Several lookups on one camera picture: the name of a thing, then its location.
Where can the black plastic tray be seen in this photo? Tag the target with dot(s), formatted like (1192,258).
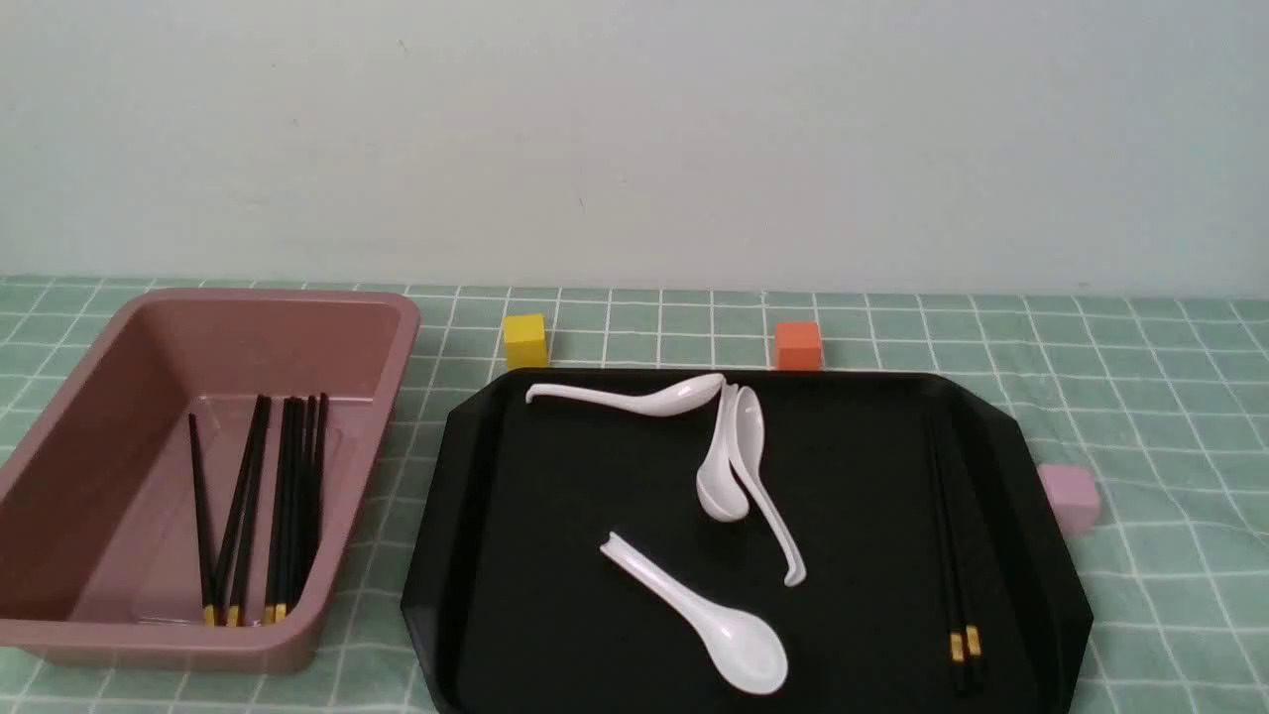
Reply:
(512,608)

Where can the white spoon long handle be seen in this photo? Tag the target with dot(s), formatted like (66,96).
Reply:
(746,447)

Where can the pink plastic bin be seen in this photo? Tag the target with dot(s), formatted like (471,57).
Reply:
(100,567)

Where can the white spoon top horizontal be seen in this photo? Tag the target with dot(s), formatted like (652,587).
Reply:
(682,397)

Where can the black chopstick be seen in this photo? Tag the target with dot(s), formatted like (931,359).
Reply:
(314,488)
(277,546)
(292,434)
(952,466)
(207,569)
(247,523)
(231,536)
(952,599)
(301,508)

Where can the white spoon front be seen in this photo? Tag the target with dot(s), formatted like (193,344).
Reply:
(743,648)

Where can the yellow cube block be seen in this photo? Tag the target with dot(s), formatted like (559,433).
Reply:
(525,342)

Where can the pink cube block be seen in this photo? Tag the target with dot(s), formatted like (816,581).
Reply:
(1073,496)

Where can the green checkered tablecloth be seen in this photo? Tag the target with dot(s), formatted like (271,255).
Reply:
(1164,399)

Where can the orange cube block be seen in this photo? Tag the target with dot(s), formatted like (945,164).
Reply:
(798,346)

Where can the white spoon bowl down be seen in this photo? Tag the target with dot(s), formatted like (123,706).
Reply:
(718,491)

